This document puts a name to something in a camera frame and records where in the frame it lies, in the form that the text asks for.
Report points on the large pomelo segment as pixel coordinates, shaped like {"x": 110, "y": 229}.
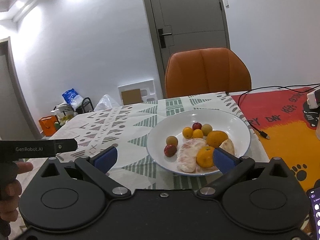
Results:
{"x": 186, "y": 157}

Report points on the small white wall switch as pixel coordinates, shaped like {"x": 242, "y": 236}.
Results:
{"x": 226, "y": 3}

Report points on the orange paper bag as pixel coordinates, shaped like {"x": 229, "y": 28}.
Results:
{"x": 47, "y": 124}

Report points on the large orange back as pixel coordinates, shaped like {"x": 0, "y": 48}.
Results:
{"x": 216, "y": 138}

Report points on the small yellow kumquat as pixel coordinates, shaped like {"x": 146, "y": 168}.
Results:
{"x": 187, "y": 132}
{"x": 198, "y": 133}

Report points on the small pomelo segment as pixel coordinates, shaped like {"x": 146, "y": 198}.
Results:
{"x": 228, "y": 146}

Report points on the patterned white tablecloth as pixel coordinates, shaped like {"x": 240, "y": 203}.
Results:
{"x": 127, "y": 129}

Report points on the blue white bag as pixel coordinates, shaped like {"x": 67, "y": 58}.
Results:
{"x": 72, "y": 98}

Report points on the white foam packaging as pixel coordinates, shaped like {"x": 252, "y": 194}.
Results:
{"x": 139, "y": 92}

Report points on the large orange front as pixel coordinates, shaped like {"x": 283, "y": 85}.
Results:
{"x": 205, "y": 156}

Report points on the grey side door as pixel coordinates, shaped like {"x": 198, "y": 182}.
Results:
{"x": 16, "y": 120}

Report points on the black door handle lock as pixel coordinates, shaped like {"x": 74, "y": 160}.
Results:
{"x": 162, "y": 35}

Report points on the person's left hand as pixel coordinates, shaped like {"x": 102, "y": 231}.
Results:
{"x": 11, "y": 190}

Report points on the white ceramic plate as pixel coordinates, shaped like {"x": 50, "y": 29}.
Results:
{"x": 173, "y": 125}

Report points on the black metal rack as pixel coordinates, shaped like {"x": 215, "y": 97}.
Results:
{"x": 64, "y": 109}

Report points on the smartphone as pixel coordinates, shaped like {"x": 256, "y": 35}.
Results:
{"x": 314, "y": 196}

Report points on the red orange cartoon mat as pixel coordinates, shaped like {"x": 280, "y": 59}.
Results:
{"x": 284, "y": 115}

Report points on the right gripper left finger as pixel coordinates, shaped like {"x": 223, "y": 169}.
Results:
{"x": 94, "y": 170}

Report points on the white plastic bag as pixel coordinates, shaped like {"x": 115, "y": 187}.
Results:
{"x": 105, "y": 103}

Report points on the white power adapter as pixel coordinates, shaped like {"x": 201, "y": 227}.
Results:
{"x": 313, "y": 99}

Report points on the brown longan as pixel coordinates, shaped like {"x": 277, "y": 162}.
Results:
{"x": 172, "y": 140}
{"x": 206, "y": 129}

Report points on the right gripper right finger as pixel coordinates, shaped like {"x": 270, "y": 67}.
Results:
{"x": 233, "y": 170}

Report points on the orange leather chair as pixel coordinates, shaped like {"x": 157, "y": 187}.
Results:
{"x": 207, "y": 70}

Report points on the large orange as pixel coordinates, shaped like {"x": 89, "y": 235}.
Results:
{"x": 205, "y": 156}
{"x": 216, "y": 138}

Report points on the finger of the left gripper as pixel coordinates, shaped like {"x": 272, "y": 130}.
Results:
{"x": 65, "y": 145}

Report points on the dark red passion fruit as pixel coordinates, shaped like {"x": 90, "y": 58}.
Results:
{"x": 196, "y": 125}

